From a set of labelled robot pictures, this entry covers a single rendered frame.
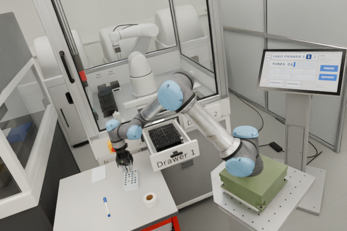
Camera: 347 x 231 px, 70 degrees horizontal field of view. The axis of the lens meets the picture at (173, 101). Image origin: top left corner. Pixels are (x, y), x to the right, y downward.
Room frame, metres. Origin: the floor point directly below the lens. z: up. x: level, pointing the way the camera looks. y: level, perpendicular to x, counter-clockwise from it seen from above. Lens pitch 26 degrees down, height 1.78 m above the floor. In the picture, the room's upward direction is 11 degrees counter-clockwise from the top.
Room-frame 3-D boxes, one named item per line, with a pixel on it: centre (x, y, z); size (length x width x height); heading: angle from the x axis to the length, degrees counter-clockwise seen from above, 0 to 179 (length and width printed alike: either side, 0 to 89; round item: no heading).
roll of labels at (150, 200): (0.96, 0.22, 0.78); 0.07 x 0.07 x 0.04
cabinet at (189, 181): (1.95, 0.19, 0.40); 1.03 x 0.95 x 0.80; 104
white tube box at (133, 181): (1.14, 0.33, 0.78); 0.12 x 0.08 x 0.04; 2
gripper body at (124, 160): (1.16, 0.35, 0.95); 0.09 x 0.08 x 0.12; 3
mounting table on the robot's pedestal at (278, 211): (0.96, -0.33, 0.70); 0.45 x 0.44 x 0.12; 37
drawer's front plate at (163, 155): (1.16, 0.05, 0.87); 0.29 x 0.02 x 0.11; 104
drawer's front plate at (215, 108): (1.55, -0.18, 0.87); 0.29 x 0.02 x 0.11; 104
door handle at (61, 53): (1.36, 0.54, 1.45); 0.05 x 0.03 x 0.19; 14
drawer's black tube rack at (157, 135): (1.36, 0.10, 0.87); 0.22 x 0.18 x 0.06; 14
